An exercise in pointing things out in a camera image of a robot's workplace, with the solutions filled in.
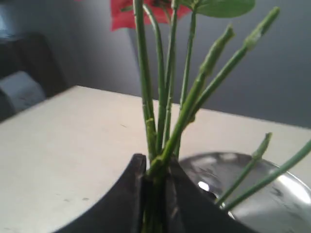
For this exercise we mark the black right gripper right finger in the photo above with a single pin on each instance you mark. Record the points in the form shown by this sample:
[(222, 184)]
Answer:
[(188, 210)]

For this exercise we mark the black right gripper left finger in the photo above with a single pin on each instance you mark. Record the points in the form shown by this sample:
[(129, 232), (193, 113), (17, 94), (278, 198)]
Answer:
[(120, 210)]

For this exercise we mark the round steel plate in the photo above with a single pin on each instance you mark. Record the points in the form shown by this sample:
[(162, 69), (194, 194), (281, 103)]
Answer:
[(283, 206)]

